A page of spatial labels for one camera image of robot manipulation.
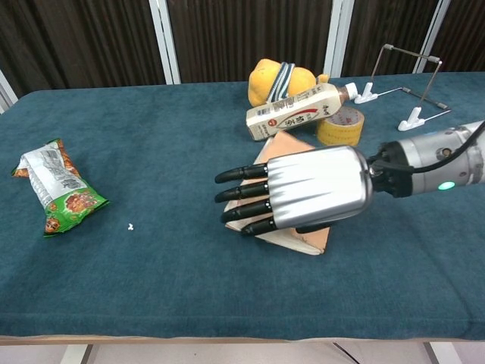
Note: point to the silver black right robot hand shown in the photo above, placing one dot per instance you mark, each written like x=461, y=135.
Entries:
x=318, y=186

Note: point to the yellow packing tape roll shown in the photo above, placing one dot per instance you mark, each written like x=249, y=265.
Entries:
x=341, y=130

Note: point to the cream milk tea bottle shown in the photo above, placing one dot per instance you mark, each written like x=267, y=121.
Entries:
x=291, y=112

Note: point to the yellow plush toy striped scarf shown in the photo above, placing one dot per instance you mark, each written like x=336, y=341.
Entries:
x=261, y=83

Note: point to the blue table cloth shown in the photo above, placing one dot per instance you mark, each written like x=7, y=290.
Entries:
x=151, y=151

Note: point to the green white snack bag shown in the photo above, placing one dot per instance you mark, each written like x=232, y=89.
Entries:
x=60, y=189

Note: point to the white partition post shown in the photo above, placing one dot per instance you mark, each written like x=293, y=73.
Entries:
x=7, y=93
x=339, y=38
x=164, y=41
x=432, y=34

